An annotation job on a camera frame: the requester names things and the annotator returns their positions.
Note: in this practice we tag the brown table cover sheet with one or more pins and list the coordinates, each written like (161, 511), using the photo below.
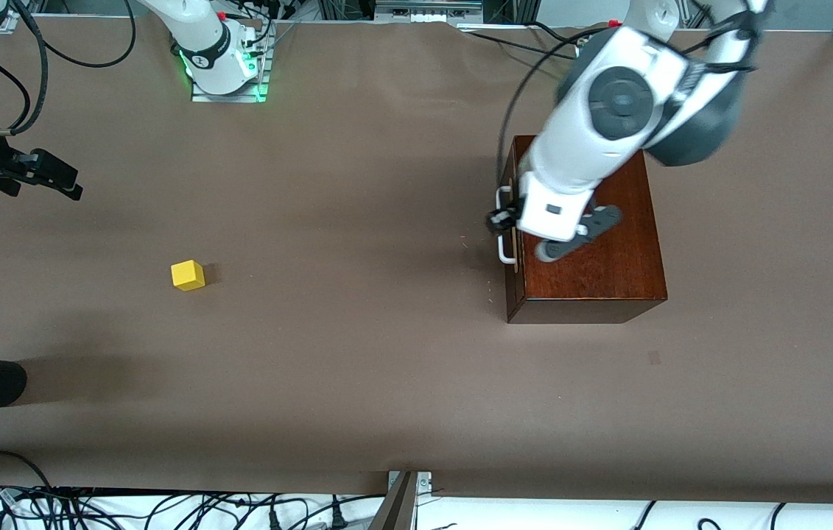
(313, 331)

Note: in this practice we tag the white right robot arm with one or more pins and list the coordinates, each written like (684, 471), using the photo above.
(202, 37)

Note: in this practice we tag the grey connector strip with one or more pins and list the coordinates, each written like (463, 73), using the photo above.
(427, 9)

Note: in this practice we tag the aluminium arm base plate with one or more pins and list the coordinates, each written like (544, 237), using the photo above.
(228, 97)

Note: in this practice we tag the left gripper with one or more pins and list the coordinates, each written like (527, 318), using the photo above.
(502, 218)

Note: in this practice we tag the small aluminium mounting plate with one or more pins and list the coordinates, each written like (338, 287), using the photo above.
(423, 480)

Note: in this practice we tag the dark brown wooden cabinet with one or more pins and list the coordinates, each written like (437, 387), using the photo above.
(607, 280)

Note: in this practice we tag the dark metal strut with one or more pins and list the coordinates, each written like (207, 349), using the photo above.
(394, 511)

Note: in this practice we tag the yellow block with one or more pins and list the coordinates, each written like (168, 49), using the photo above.
(186, 276)

